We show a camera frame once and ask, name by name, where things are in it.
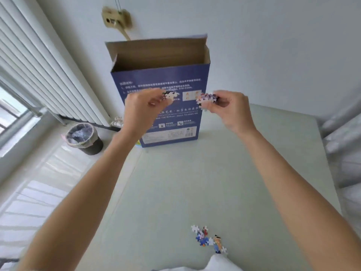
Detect person's right hand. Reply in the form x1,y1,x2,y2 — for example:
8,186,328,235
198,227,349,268
206,90,257,136

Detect person's left hand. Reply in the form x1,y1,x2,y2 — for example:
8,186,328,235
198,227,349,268
121,88,173,140

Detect purple joined puzzle pieces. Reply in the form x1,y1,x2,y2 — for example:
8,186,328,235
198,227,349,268
196,93,219,106

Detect person's right forearm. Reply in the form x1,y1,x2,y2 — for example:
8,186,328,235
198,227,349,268
240,128,361,271

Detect person's left forearm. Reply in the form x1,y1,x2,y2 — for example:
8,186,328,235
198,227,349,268
16,130,138,271

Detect open blue puzzle box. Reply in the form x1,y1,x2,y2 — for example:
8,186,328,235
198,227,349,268
105,33,211,148

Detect black radiator pipe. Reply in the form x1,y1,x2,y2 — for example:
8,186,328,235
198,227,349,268
60,115,122,132

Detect dark round trash bin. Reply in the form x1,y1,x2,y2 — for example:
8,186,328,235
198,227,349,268
66,123,104,156

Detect white bin liner bag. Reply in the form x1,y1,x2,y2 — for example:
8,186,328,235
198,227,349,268
66,123,99,148

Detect white radiator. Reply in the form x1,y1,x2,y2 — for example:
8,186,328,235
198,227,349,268
0,0,111,128

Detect white bed linen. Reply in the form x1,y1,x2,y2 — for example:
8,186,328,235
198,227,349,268
319,104,361,223

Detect cluster of colourful puzzle pieces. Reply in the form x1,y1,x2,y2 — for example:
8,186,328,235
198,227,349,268
191,225,228,254

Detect person's white garment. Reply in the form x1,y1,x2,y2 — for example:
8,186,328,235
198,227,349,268
152,253,243,271

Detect beige wall socket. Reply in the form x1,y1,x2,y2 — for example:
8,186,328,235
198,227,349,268
101,6,133,29

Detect grey window frame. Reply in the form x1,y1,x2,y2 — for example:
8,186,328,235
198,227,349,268
0,68,50,159

